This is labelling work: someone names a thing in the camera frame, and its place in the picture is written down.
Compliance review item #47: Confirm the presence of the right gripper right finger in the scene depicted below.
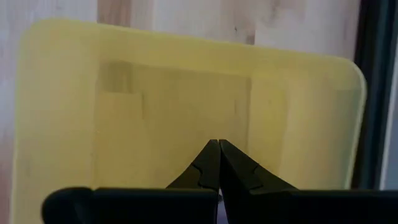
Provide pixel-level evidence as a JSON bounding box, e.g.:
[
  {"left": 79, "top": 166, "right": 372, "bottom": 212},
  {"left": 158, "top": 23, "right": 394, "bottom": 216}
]
[{"left": 219, "top": 139, "right": 398, "bottom": 224}]

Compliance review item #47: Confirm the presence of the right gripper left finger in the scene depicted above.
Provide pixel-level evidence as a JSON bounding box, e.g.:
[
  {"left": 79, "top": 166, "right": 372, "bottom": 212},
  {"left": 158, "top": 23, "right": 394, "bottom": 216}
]
[{"left": 42, "top": 139, "right": 221, "bottom": 224}]

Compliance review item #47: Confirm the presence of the yellow translucent plastic tray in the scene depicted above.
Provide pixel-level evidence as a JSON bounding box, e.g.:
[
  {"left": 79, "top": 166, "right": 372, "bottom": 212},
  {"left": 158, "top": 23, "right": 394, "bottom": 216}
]
[{"left": 9, "top": 18, "right": 368, "bottom": 224}]

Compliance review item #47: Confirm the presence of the black aluminium table frame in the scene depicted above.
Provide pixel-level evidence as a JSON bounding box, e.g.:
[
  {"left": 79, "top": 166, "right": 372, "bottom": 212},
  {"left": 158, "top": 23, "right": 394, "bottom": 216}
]
[{"left": 351, "top": 0, "right": 398, "bottom": 190}]

